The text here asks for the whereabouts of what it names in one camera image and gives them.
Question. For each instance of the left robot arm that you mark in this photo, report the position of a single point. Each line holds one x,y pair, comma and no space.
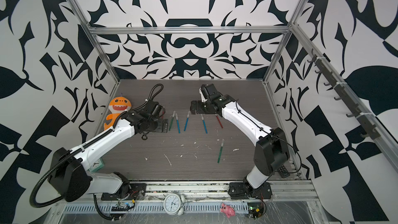
71,177

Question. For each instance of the orange shark plush toy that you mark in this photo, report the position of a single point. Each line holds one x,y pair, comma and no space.
117,106

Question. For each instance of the green knife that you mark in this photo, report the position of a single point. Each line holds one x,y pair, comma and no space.
220,151
172,119

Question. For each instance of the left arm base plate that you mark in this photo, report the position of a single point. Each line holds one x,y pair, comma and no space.
133,191

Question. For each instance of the blue knife left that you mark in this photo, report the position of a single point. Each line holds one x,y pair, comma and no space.
177,122

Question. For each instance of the black remote control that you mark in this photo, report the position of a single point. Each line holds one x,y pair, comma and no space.
283,172

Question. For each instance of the red knife right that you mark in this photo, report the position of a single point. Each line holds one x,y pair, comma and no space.
219,121

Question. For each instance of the white alarm clock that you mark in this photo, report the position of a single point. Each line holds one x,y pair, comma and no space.
173,204

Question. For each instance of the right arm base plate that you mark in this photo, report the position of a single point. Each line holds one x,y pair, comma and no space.
240,191

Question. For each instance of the blue knife right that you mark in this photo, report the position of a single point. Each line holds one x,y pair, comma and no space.
204,124

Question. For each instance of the green circuit board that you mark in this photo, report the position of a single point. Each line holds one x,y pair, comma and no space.
256,210

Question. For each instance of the pink pig toy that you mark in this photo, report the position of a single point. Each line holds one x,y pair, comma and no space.
227,210

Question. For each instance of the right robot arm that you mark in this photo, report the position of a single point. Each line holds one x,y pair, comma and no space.
271,148

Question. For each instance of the blue knife middle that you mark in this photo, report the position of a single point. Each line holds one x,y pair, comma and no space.
187,119

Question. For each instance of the wall hook rack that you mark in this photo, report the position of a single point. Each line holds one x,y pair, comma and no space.
358,110

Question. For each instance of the small teal square clock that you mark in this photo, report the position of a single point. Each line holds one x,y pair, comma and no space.
99,164

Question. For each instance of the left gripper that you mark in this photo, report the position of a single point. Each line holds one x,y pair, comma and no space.
161,128

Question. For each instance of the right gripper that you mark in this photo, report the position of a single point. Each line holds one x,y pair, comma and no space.
198,109

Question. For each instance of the blue knife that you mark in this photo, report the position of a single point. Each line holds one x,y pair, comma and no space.
177,122
187,119
204,124

